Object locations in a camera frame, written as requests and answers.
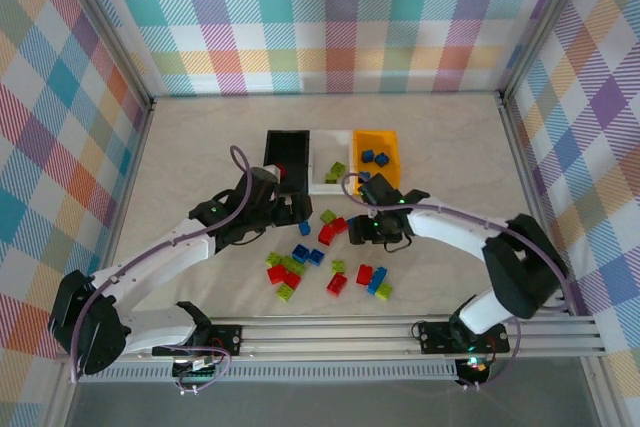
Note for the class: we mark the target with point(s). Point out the black plastic bin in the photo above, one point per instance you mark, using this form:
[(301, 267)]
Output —
[(290, 147)]

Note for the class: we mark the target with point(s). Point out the aluminium frame post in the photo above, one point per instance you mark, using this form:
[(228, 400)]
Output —
[(540, 22), (112, 32)]

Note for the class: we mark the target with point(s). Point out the yellow plastic bin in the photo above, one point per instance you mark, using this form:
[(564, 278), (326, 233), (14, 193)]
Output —
[(380, 139)]

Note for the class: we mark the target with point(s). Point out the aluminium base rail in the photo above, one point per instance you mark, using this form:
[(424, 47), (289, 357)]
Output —
[(325, 334)]

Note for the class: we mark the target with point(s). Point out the small controller circuit board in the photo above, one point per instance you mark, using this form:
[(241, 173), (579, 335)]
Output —
[(475, 366), (197, 372)]

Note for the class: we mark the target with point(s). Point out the long blue lego brick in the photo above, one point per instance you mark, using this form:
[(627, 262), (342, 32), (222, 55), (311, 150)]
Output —
[(377, 281)]

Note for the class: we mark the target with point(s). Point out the aluminium side rail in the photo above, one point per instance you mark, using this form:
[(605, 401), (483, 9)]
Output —
[(127, 187), (526, 172)]

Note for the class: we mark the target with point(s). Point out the long green lego brick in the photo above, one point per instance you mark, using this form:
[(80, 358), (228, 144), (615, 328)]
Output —
[(291, 264)]

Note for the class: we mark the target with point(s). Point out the white plastic bin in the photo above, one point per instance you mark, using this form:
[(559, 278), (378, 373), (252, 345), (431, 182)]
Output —
[(325, 147)]

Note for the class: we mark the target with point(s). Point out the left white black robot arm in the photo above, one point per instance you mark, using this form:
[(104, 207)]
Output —
[(160, 262)]

